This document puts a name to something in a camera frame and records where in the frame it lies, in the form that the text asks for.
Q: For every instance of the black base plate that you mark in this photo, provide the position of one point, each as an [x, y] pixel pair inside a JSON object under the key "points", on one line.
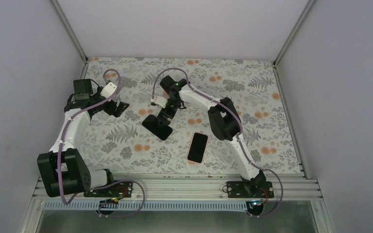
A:
{"points": [[119, 190], [240, 190]]}

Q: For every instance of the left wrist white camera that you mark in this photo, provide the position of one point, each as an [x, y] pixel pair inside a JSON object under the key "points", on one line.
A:
{"points": [[108, 90]]}

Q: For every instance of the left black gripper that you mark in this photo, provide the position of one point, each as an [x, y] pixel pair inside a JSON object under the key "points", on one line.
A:
{"points": [[119, 109]]}

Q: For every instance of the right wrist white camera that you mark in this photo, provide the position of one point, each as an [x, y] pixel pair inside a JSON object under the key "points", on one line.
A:
{"points": [[159, 101]]}

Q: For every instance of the wrist white camera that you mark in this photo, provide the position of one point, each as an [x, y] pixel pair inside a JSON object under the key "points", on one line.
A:
{"points": [[108, 90], [159, 101]]}

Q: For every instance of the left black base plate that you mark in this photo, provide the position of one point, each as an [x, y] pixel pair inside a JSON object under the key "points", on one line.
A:
{"points": [[119, 190]]}

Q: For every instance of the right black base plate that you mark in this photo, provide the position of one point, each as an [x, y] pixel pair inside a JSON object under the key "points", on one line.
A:
{"points": [[240, 190]]}

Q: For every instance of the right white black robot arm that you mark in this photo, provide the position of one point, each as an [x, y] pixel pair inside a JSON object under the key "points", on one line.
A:
{"points": [[224, 122]]}

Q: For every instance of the aluminium mounting rail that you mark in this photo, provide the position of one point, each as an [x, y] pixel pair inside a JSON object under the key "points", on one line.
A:
{"points": [[209, 187]]}

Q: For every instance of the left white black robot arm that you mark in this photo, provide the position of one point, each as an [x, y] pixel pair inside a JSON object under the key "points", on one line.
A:
{"points": [[62, 169]]}

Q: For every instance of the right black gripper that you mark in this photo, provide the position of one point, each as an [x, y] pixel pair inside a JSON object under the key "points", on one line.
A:
{"points": [[169, 115]]}

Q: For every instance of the slotted grey cable duct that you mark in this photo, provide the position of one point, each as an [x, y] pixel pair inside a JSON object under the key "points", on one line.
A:
{"points": [[149, 205]]}

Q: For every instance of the black phone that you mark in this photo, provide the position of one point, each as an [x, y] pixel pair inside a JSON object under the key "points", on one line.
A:
{"points": [[160, 131]]}

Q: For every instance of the floral patterned table mat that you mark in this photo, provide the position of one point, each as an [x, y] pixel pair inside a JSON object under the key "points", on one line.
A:
{"points": [[123, 145]]}

